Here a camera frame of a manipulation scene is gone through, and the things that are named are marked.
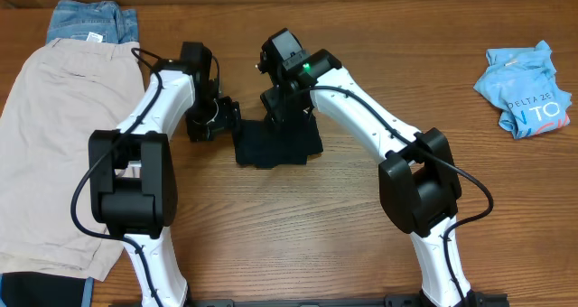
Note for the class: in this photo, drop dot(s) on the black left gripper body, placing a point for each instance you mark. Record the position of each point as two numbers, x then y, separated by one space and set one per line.
209 116

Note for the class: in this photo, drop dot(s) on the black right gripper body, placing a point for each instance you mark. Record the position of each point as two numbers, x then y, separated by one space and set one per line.
283 106

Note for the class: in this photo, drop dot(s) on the black t-shirt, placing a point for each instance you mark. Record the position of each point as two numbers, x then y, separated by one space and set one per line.
261 144

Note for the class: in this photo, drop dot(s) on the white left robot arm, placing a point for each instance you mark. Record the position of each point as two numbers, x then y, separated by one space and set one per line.
133 189

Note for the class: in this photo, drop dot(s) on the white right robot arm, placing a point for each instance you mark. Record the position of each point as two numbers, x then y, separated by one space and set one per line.
418 181

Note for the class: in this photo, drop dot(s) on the beige shorts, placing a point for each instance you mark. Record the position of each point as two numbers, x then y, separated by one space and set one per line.
64 92

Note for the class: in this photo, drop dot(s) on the blue denim jeans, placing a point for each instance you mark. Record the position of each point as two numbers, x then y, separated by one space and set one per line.
103 21

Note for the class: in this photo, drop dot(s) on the light blue printed t-shirt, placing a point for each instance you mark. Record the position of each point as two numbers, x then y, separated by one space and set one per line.
521 82

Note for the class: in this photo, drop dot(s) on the black garment with blue trim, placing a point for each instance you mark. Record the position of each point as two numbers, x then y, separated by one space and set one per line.
45 290

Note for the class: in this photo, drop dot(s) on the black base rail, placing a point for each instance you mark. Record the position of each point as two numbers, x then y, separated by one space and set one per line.
391 300

